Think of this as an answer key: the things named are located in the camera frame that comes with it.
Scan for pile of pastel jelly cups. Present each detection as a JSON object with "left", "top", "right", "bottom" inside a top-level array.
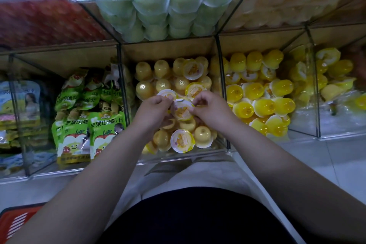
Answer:
[{"left": 289, "top": 45, "right": 366, "bottom": 111}]

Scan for person's left hand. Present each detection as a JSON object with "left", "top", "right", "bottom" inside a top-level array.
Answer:
[{"left": 130, "top": 93, "right": 175, "bottom": 139}]

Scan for person's right hand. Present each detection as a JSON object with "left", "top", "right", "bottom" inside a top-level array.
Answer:
[{"left": 191, "top": 90, "right": 242, "bottom": 136}]

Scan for pile of pale jelly pouches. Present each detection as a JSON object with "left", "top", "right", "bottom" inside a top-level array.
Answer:
[{"left": 0, "top": 80, "right": 44, "bottom": 146}]

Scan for light grey shorts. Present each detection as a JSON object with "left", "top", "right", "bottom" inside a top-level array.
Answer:
[{"left": 109, "top": 158, "right": 305, "bottom": 244}]

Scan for single pale yellow jelly cup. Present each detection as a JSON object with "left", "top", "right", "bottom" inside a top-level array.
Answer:
[{"left": 173, "top": 99, "right": 196, "bottom": 123}]

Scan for green juice pouches pile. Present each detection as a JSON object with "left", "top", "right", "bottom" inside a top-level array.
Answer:
[{"left": 51, "top": 66, "right": 130, "bottom": 165}]

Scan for dark red object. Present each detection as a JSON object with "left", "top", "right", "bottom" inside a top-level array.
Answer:
[{"left": 0, "top": 204, "right": 47, "bottom": 244}]

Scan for pile of pale yellow jelly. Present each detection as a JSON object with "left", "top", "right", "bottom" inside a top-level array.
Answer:
[{"left": 134, "top": 55, "right": 222, "bottom": 156}]

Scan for person's left forearm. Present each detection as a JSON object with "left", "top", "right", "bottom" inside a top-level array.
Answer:
[{"left": 6, "top": 124, "right": 167, "bottom": 244}]

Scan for person's right forearm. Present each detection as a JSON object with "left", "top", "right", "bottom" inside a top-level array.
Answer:
[{"left": 223, "top": 120, "right": 366, "bottom": 244}]

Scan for black shirt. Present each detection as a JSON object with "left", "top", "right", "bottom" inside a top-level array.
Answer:
[{"left": 97, "top": 186, "right": 299, "bottom": 244}]

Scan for pile of yellow jelly cups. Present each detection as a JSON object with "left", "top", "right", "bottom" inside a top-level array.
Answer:
[{"left": 224, "top": 49, "right": 297, "bottom": 139}]

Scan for pile of green jelly cups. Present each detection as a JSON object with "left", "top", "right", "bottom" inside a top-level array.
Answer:
[{"left": 91, "top": 0, "right": 254, "bottom": 43}]

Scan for pile of pink jelly sticks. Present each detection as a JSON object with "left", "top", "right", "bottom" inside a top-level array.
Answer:
[{"left": 0, "top": 0, "right": 115, "bottom": 48}]

